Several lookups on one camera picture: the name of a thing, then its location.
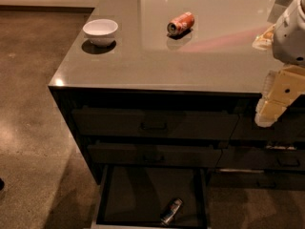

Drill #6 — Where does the open bottom left drawer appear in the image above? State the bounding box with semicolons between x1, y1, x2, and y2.
91;165;212;229

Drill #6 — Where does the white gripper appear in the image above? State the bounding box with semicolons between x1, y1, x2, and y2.
252;25;305;128

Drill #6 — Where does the top right drawer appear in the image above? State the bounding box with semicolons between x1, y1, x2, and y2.
231;108;305;142

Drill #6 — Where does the middle right drawer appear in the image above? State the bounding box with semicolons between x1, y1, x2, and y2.
217;148;305;171

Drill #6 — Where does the blue silver redbull can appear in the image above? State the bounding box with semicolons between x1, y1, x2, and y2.
160;198;183;226

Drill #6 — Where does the middle left drawer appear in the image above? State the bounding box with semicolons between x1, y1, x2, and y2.
88;143;221;168

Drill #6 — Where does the dark object floor edge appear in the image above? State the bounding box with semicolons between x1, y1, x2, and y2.
0;178;5;191

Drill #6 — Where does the orange soda can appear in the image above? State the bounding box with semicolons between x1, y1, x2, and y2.
167;11;194;36

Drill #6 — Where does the dark counter cabinet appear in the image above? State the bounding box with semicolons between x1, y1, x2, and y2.
49;0;304;178

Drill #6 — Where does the white ceramic bowl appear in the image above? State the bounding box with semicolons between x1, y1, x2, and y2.
83;19;118;47

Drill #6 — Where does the top left drawer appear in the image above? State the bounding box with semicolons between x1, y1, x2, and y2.
72;108;239;140

